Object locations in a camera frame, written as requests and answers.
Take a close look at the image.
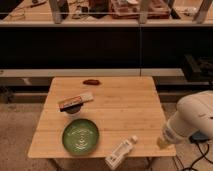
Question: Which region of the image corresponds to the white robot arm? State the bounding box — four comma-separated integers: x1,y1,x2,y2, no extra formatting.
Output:
156,91,213,149

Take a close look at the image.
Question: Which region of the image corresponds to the brown tray on shelf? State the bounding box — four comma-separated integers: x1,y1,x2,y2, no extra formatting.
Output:
109,0,171,19

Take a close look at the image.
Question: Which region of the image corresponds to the white plastic bottle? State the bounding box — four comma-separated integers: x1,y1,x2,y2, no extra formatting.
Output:
105,135,138,170

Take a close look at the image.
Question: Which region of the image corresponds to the dark red small object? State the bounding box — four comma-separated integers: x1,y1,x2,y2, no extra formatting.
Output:
83,79,100,85

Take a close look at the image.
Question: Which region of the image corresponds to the blue black floor device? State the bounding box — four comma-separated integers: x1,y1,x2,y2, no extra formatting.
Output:
189,131,210,143

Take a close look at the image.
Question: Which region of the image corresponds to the small dark bowl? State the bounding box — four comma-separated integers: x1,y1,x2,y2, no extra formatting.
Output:
65,104,82,115

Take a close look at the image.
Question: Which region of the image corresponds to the green round plate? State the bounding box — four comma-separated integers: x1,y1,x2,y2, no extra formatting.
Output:
62,118,99,156

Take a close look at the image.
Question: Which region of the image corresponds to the orange white flat box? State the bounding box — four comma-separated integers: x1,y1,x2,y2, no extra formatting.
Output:
58,92,93,111

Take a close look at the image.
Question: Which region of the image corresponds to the black floor cable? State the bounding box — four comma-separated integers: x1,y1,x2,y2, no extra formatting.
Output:
173,141,213,171

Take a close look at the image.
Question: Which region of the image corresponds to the metal shelf rack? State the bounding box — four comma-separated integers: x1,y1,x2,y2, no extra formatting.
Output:
0,0,213,28

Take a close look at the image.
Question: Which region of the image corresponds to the wooden folding table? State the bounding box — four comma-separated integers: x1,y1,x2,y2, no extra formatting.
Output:
27,76,177,171

